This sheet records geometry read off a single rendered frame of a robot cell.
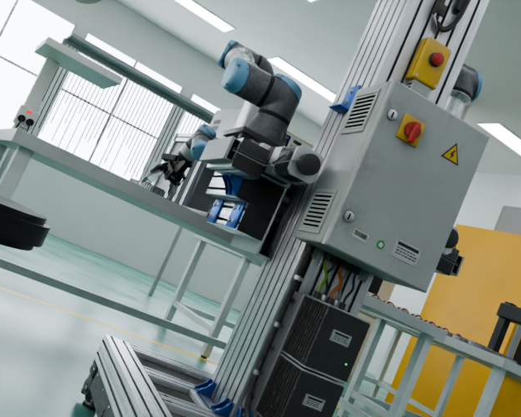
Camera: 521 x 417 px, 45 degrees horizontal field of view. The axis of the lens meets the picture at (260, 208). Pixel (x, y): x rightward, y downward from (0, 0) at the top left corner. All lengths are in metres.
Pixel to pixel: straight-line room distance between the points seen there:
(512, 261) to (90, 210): 5.64
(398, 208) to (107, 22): 7.91
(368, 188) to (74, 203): 7.70
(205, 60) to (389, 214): 8.17
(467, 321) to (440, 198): 4.59
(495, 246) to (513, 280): 0.43
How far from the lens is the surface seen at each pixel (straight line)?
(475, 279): 6.42
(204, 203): 3.03
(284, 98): 2.13
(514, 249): 6.28
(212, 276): 9.94
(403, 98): 1.71
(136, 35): 9.42
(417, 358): 3.29
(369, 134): 1.67
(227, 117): 3.14
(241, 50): 2.49
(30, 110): 3.20
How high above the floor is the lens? 0.62
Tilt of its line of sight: 6 degrees up
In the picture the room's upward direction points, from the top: 24 degrees clockwise
